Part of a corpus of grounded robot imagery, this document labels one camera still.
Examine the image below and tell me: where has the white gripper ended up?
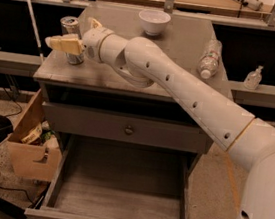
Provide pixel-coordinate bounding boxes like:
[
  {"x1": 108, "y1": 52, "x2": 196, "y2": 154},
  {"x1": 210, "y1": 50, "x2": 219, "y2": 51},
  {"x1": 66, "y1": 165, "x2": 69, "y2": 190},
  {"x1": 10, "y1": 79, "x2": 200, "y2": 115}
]
[{"x1": 45, "y1": 17, "x2": 113, "y2": 63}]

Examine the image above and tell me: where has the silver redbull can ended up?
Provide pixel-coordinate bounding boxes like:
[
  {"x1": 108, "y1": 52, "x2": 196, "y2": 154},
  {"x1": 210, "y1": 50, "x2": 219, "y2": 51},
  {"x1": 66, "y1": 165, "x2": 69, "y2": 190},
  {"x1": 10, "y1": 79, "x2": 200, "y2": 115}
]
[{"x1": 60, "y1": 16, "x2": 84, "y2": 65}]

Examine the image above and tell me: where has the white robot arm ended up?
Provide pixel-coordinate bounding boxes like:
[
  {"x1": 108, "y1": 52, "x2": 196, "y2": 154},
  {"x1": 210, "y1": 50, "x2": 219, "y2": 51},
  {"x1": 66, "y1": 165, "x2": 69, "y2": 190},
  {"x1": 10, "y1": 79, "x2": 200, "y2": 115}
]
[{"x1": 46, "y1": 20, "x2": 275, "y2": 219}]

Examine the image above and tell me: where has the closed grey upper drawer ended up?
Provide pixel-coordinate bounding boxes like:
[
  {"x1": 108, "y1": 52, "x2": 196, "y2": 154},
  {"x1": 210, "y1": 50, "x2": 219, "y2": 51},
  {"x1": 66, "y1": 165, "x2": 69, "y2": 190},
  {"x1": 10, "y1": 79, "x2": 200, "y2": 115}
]
[{"x1": 42, "y1": 101, "x2": 213, "y2": 154}]

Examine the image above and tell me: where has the grey wooden drawer cabinet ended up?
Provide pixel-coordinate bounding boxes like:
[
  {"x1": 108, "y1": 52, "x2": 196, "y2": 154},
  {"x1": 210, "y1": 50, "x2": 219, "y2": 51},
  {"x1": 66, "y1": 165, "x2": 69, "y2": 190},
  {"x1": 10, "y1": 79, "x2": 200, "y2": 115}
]
[{"x1": 14, "y1": 0, "x2": 247, "y2": 219}]

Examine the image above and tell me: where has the open grey middle drawer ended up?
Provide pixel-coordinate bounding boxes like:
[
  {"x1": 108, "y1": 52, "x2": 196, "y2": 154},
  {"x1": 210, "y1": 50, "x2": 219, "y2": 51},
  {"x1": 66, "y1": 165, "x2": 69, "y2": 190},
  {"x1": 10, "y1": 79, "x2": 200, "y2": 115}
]
[{"x1": 25, "y1": 136, "x2": 189, "y2": 219}]

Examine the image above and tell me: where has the white ceramic bowl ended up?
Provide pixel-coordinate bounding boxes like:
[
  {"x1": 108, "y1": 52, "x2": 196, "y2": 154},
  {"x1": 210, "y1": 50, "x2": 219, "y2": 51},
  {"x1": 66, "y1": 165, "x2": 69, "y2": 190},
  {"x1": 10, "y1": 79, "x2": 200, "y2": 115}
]
[{"x1": 139, "y1": 9, "x2": 171, "y2": 36}]

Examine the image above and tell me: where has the white stick with black grip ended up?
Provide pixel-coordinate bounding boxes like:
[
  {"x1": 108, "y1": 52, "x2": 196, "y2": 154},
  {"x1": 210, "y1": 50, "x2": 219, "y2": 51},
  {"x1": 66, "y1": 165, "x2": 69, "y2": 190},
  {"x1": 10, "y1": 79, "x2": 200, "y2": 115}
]
[{"x1": 26, "y1": 0, "x2": 45, "y2": 63}]

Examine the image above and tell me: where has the cardboard box with items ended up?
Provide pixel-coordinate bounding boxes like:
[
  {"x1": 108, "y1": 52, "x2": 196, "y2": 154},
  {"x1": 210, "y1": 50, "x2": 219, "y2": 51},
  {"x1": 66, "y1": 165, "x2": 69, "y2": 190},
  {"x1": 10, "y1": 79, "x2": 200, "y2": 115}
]
[{"x1": 7, "y1": 90, "x2": 62, "y2": 182}]

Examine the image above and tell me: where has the clear plastic water bottle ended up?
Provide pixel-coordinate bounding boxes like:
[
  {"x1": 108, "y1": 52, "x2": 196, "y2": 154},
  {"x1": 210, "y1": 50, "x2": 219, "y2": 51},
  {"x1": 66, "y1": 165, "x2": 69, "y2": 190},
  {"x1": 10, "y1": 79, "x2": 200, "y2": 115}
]
[{"x1": 197, "y1": 39, "x2": 223, "y2": 79}]

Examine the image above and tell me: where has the clear hand sanitizer bottle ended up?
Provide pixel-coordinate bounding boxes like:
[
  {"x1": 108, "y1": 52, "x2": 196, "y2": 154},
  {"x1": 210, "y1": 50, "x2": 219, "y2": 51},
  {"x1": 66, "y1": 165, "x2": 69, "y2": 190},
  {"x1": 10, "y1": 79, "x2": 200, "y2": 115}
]
[{"x1": 244, "y1": 66, "x2": 263, "y2": 90}]

